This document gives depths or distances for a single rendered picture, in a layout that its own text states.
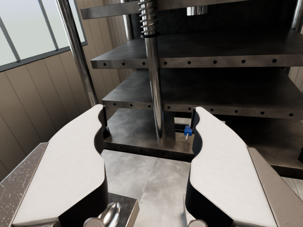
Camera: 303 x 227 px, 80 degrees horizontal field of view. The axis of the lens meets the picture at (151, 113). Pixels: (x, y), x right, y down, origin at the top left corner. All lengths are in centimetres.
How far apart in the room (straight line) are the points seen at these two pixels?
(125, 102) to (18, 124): 158
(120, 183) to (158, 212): 23
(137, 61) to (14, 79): 166
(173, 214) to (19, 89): 204
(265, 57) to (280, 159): 52
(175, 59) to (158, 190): 61
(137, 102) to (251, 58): 61
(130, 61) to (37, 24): 170
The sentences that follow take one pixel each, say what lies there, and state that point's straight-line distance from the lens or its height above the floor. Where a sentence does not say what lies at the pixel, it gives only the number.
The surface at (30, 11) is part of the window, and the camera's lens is 254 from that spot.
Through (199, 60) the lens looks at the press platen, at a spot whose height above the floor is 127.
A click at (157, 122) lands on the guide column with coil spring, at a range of 104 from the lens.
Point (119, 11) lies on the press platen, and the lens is 100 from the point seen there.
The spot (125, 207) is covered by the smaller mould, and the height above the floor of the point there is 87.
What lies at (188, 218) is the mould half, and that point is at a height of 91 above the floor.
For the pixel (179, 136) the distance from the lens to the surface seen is 111.
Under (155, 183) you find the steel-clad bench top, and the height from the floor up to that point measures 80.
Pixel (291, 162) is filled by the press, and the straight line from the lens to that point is 114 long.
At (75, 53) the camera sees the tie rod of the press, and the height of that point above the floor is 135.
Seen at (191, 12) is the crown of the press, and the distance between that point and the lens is 114.
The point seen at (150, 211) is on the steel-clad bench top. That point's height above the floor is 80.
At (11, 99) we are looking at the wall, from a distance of 239.
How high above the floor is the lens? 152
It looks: 31 degrees down
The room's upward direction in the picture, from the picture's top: 7 degrees counter-clockwise
